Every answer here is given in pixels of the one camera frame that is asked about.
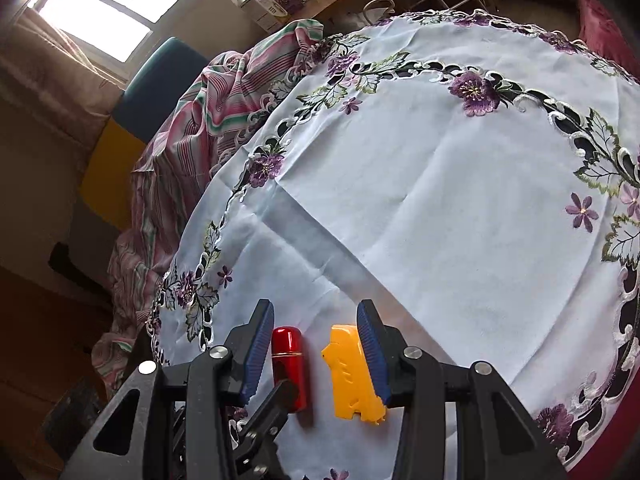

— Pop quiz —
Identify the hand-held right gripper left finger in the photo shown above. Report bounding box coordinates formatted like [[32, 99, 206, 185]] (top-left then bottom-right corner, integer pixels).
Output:
[[60, 299, 275, 480]]

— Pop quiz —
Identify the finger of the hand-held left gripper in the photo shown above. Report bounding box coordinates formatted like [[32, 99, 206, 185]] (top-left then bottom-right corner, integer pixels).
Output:
[[232, 380, 299, 480]]

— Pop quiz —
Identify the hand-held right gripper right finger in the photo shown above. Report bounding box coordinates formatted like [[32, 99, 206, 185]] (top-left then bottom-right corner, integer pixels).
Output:
[[356, 299, 566, 480]]

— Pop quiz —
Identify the yellow toy block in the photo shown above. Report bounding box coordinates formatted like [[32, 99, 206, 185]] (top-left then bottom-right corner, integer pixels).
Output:
[[321, 324, 387, 424]]

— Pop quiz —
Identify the red glossy cylinder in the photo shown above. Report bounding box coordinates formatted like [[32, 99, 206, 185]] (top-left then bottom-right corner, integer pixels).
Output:
[[271, 327, 309, 411]]

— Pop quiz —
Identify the white embroidered floral tablecloth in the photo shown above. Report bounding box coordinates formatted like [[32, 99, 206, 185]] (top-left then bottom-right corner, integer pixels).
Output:
[[147, 10, 640, 480]]

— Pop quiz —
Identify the wooden wardrobe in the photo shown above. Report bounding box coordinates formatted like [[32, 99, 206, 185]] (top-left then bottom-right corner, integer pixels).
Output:
[[0, 260, 116, 461]]

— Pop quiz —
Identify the pink green striped bedsheet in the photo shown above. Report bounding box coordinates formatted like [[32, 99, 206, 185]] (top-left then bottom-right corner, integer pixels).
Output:
[[92, 19, 326, 391]]

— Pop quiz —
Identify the blue and yellow chair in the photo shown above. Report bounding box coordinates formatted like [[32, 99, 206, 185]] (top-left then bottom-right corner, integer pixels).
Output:
[[67, 36, 211, 261]]

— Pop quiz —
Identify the beige curtain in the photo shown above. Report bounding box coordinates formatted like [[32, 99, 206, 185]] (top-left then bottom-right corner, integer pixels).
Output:
[[0, 10, 131, 126]]

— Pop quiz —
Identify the white carton box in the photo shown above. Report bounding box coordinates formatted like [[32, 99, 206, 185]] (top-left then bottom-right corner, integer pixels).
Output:
[[230, 0, 278, 31]]

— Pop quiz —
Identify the window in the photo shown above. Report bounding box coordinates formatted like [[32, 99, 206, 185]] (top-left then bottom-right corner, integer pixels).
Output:
[[27, 0, 223, 63]]

